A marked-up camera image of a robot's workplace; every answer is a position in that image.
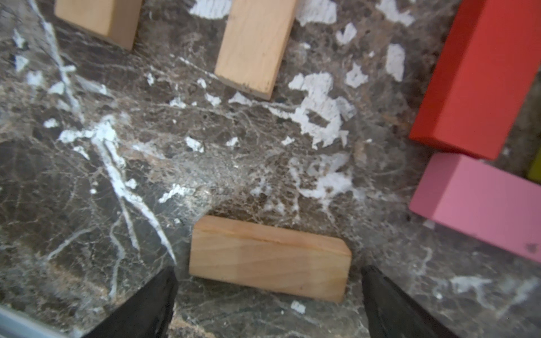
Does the red block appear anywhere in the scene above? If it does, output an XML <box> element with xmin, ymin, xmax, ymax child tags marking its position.
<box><xmin>409</xmin><ymin>0</ymin><xmax>540</xmax><ymax>160</ymax></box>

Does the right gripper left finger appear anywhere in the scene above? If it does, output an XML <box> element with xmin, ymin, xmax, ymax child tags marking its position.
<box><xmin>85</xmin><ymin>266</ymin><xmax>179</xmax><ymax>338</ymax></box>

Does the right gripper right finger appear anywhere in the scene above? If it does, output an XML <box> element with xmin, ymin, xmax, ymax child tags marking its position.
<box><xmin>362</xmin><ymin>265</ymin><xmax>458</xmax><ymax>338</ymax></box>

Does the wooden block diagonal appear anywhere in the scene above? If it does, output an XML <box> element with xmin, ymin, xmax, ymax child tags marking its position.
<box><xmin>214</xmin><ymin>0</ymin><xmax>298</xmax><ymax>100</ymax></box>

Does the wooden block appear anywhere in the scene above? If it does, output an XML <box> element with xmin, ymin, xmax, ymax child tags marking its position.
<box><xmin>54</xmin><ymin>0</ymin><xmax>143</xmax><ymax>51</ymax></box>
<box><xmin>189</xmin><ymin>215</ymin><xmax>352</xmax><ymax>303</ymax></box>

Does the green block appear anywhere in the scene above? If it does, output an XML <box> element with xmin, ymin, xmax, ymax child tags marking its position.
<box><xmin>526</xmin><ymin>148</ymin><xmax>541</xmax><ymax>184</ymax></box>

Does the front aluminium rail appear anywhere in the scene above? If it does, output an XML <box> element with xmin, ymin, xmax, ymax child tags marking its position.
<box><xmin>1</xmin><ymin>306</ymin><xmax>67</xmax><ymax>338</ymax></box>

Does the pink block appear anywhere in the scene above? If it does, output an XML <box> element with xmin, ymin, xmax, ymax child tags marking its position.
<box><xmin>409</xmin><ymin>153</ymin><xmax>540</xmax><ymax>262</ymax></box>

